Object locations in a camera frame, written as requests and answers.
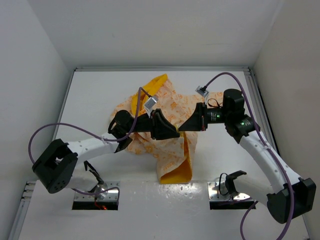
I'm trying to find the orange patterned yellow-lined jacket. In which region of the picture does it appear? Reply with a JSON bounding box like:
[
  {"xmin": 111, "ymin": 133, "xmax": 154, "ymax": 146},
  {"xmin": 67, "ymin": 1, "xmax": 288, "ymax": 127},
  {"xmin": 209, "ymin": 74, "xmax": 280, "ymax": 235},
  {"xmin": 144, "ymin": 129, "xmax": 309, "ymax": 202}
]
[{"xmin": 126, "ymin": 74, "xmax": 204, "ymax": 184}]

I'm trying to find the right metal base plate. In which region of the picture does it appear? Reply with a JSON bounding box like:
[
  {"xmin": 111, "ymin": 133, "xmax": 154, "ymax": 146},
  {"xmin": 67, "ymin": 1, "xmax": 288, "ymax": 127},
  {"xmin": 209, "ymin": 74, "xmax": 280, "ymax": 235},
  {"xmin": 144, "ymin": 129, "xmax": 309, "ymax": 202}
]
[{"xmin": 207, "ymin": 181, "xmax": 254, "ymax": 203}]

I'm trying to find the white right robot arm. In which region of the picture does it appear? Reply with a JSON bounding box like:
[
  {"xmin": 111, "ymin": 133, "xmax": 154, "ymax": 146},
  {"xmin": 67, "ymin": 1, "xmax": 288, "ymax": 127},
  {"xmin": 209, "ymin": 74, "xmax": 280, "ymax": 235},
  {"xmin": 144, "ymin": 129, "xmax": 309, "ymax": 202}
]
[{"xmin": 179, "ymin": 89, "xmax": 317, "ymax": 224}]

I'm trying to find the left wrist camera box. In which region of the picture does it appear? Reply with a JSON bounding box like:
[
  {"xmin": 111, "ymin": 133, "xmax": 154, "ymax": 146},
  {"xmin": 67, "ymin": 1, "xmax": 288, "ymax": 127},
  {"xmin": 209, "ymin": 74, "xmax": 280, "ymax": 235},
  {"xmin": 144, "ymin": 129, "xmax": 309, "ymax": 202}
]
[{"xmin": 143, "ymin": 95, "xmax": 158, "ymax": 111}]

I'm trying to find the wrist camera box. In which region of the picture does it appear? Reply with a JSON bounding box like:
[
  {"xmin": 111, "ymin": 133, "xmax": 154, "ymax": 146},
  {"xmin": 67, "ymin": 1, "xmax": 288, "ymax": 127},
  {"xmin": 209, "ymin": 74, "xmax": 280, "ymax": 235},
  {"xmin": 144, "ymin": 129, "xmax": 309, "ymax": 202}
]
[
  {"xmin": 143, "ymin": 95, "xmax": 158, "ymax": 111},
  {"xmin": 195, "ymin": 85, "xmax": 209, "ymax": 98}
]

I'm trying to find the aluminium frame rail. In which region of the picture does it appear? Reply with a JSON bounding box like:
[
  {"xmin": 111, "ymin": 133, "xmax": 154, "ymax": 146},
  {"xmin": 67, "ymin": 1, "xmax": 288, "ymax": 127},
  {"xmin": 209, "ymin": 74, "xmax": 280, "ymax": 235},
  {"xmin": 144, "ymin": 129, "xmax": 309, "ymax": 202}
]
[
  {"xmin": 74, "ymin": 66, "xmax": 250, "ymax": 72},
  {"xmin": 240, "ymin": 69, "xmax": 310, "ymax": 240}
]

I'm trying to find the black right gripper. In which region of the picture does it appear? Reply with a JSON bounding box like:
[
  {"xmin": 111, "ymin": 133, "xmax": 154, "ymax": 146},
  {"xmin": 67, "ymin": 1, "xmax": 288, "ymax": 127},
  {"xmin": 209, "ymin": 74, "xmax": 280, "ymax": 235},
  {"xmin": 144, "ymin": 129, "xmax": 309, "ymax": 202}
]
[{"xmin": 178, "ymin": 102, "xmax": 230, "ymax": 131}]

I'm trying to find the aluminium frame rail right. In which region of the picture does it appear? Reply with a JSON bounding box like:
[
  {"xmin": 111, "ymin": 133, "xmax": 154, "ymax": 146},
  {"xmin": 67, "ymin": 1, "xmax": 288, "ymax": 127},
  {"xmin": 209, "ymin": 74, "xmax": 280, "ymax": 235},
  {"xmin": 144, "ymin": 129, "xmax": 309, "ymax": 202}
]
[{"xmin": 240, "ymin": 69, "xmax": 310, "ymax": 240}]

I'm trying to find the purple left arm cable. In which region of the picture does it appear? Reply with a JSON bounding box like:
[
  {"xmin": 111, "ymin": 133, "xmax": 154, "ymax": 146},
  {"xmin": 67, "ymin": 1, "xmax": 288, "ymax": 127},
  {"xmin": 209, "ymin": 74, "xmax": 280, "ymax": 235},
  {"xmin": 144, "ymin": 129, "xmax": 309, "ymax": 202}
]
[{"xmin": 27, "ymin": 86, "xmax": 153, "ymax": 201}]

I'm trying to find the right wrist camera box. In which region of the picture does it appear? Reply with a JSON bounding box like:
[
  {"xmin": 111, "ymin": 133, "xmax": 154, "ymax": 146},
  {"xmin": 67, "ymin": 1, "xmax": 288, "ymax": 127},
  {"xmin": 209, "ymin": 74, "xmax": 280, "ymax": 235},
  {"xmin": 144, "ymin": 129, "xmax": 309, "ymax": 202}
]
[{"xmin": 195, "ymin": 85, "xmax": 209, "ymax": 98}]

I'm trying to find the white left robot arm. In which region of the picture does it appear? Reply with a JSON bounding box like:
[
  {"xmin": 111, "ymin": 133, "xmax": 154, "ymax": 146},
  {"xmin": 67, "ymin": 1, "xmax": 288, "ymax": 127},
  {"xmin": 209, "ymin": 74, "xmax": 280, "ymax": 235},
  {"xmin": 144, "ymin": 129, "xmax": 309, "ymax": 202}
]
[{"xmin": 32, "ymin": 109, "xmax": 180, "ymax": 195}]

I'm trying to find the metal base plate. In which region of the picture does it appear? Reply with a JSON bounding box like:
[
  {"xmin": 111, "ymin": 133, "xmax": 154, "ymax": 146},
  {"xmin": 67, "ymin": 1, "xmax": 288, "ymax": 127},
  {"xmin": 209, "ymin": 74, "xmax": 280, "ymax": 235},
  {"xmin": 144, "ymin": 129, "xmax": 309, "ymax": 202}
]
[
  {"xmin": 207, "ymin": 181, "xmax": 254, "ymax": 203},
  {"xmin": 73, "ymin": 181, "xmax": 121, "ymax": 204}
]

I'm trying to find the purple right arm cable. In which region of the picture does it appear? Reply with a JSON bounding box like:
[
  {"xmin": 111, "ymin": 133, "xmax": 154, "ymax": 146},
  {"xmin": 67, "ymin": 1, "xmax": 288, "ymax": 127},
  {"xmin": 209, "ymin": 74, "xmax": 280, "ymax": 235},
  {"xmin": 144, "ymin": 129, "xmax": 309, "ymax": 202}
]
[{"xmin": 201, "ymin": 72, "xmax": 296, "ymax": 240}]

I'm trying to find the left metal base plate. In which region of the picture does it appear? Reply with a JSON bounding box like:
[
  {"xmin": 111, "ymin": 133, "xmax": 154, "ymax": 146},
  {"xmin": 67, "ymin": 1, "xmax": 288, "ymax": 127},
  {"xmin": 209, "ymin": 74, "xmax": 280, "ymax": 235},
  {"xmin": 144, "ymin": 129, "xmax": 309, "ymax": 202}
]
[{"xmin": 73, "ymin": 181, "xmax": 121, "ymax": 204}]

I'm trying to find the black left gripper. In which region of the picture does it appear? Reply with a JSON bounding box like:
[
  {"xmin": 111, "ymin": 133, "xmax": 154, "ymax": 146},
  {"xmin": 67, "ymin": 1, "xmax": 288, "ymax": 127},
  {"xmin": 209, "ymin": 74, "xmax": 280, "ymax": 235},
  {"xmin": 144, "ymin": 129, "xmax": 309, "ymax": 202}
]
[{"xmin": 124, "ymin": 108, "xmax": 180, "ymax": 140}]

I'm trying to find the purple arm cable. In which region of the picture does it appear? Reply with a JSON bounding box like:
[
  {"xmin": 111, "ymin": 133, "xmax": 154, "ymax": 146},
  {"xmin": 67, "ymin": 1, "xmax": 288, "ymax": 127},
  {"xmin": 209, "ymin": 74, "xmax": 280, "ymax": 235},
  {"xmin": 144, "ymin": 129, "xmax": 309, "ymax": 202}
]
[
  {"xmin": 201, "ymin": 72, "xmax": 296, "ymax": 240},
  {"xmin": 27, "ymin": 86, "xmax": 153, "ymax": 201}
]

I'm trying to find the aluminium frame rail back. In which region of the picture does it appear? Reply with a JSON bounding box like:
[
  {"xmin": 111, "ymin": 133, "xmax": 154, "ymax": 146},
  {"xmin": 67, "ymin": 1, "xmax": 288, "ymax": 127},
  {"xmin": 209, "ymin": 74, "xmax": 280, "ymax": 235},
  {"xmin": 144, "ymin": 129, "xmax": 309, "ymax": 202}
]
[{"xmin": 74, "ymin": 66, "xmax": 250, "ymax": 72}]

